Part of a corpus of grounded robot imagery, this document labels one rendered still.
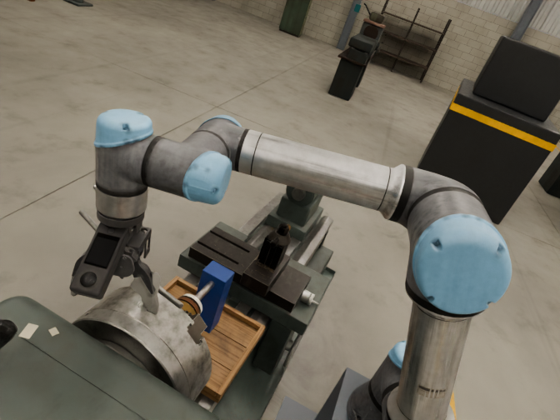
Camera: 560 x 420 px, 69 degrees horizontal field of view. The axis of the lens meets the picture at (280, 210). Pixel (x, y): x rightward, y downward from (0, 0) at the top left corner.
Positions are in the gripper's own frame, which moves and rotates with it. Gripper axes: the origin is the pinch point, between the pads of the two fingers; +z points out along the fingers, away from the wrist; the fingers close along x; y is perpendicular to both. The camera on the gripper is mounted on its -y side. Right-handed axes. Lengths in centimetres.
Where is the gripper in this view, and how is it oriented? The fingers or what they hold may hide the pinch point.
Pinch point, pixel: (112, 307)
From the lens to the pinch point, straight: 80.4
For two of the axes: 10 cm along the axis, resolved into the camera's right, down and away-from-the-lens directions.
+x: -9.7, -2.3, -0.5
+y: 0.7, -5.0, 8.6
